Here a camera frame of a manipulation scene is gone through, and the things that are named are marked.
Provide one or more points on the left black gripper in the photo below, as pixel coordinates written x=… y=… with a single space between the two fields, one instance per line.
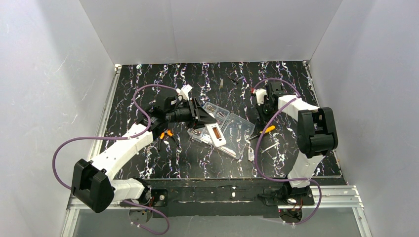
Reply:
x=195 y=111

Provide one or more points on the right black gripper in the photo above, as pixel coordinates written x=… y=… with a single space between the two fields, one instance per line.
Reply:
x=266 y=106

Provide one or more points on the white remote control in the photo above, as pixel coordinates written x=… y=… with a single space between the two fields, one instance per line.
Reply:
x=217 y=137

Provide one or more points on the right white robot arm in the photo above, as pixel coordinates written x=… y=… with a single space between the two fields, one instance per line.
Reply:
x=316 y=134

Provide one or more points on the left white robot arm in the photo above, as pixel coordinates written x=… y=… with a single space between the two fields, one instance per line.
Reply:
x=93 y=181

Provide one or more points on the clear plastic screw box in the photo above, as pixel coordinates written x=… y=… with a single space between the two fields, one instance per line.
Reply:
x=236 y=130

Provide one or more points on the small silver wrench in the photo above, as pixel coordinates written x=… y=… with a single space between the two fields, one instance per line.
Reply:
x=270 y=147

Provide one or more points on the black hex key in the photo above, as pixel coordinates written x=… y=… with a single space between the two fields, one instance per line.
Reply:
x=233 y=79

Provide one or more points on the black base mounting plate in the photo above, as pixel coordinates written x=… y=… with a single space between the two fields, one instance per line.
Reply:
x=223 y=197

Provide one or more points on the yellow handled screwdriver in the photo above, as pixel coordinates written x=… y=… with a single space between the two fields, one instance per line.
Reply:
x=269 y=129

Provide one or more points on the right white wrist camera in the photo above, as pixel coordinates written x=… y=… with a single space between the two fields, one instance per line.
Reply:
x=260 y=96

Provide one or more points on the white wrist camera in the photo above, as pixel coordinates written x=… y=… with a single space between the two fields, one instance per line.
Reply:
x=260 y=96
x=185 y=92

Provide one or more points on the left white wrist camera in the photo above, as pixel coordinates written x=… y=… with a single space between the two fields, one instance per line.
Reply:
x=185 y=92

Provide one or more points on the aluminium frame rail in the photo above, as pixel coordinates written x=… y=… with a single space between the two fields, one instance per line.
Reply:
x=72 y=214

